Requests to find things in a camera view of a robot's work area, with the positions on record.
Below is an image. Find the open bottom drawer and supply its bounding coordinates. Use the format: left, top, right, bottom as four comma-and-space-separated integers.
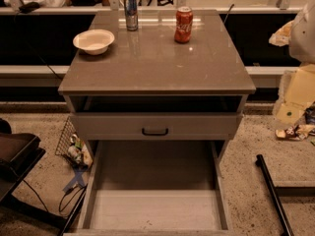
64, 141, 234, 236

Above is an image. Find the black drawer handle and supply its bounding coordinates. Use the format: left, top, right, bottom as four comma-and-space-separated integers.
142, 128, 169, 137

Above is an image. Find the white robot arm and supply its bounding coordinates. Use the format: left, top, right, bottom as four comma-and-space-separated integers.
289, 0, 315, 64

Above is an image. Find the black cable on floor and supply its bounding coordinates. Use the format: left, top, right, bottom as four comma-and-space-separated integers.
23, 179, 87, 214

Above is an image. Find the brown snack wrapper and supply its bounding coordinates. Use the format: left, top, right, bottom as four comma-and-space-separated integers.
276, 124, 315, 141

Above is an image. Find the blue silver energy drink can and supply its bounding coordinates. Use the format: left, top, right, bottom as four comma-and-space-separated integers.
123, 0, 138, 31

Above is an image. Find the crumpled chip bag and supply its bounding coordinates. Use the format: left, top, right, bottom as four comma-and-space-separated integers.
269, 21, 293, 47

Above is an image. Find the red coke can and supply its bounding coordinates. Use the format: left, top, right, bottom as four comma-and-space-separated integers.
174, 6, 193, 43

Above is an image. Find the white bowl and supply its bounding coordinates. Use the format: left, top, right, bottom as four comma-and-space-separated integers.
73, 29, 115, 55

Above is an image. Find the black chair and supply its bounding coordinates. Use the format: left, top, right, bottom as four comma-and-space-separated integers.
0, 119, 86, 236

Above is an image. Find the wire basket with trash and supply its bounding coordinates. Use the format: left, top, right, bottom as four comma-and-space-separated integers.
55, 118, 93, 168

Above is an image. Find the black metal bar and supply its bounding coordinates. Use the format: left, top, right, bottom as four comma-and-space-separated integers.
255, 154, 294, 236

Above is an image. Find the yellow cardboard box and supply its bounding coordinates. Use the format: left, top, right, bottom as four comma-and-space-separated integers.
276, 64, 315, 124

